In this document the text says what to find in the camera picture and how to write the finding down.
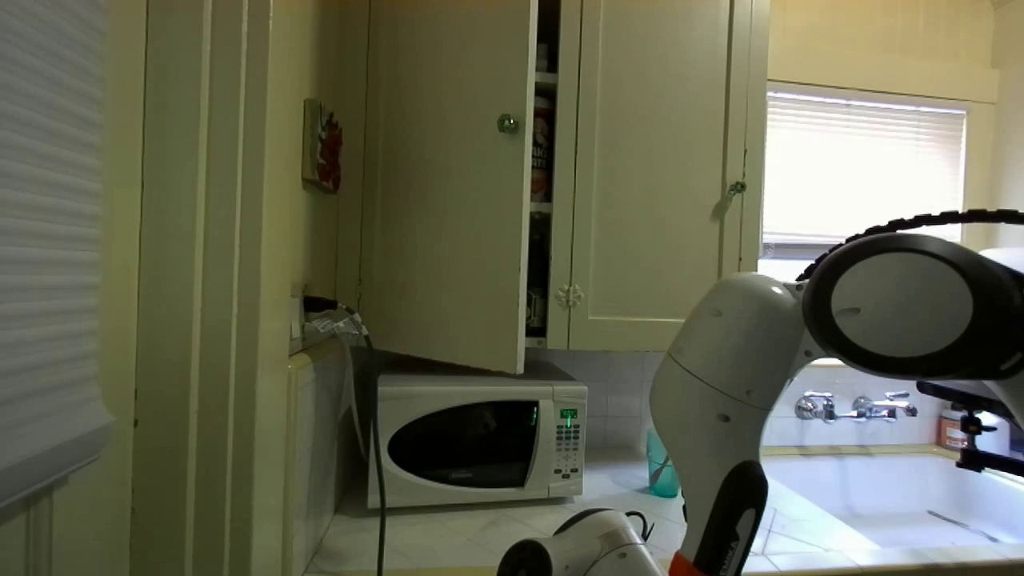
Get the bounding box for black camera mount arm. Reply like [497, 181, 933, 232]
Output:
[913, 377, 1024, 481]

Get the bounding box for red wall picture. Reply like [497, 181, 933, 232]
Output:
[300, 96, 349, 194]

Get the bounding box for white window blind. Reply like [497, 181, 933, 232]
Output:
[759, 85, 974, 257]

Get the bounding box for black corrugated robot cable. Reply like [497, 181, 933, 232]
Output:
[792, 206, 1024, 288]

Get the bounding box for chrome wall faucet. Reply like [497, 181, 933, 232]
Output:
[791, 387, 922, 430]

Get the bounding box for closed cream cabinet door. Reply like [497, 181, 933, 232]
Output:
[561, 0, 752, 356]

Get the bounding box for cream panelled room door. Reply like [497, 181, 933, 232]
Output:
[0, 0, 145, 576]

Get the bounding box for small red white container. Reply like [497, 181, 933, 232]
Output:
[933, 406, 970, 455]

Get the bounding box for black power cord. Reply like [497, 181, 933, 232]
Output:
[342, 317, 391, 576]

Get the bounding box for white door blind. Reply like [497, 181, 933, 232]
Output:
[0, 0, 118, 518]

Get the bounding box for open cream cabinet door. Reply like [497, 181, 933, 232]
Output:
[357, 0, 540, 377]

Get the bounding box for stacked pantry goods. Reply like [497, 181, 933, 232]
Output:
[527, 0, 562, 336]

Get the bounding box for cream wall cabinet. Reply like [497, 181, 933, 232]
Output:
[340, 0, 773, 377]

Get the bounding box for white kitchen sink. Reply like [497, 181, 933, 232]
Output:
[759, 445, 1024, 560]

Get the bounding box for white microwave oven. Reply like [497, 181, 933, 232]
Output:
[365, 366, 593, 516]

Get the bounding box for teal plastic cup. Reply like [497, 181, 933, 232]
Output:
[643, 427, 684, 503]

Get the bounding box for crumpled grey plastic bag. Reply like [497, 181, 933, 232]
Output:
[288, 292, 374, 358]

